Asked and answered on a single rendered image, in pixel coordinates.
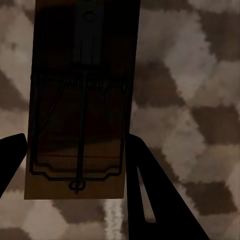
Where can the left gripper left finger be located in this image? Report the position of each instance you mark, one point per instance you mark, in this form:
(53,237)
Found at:
(13,150)

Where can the mousetrap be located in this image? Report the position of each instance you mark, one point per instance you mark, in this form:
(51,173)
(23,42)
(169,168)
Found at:
(82,78)

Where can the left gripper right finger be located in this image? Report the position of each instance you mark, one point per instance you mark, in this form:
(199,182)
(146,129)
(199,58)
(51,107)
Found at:
(174,220)

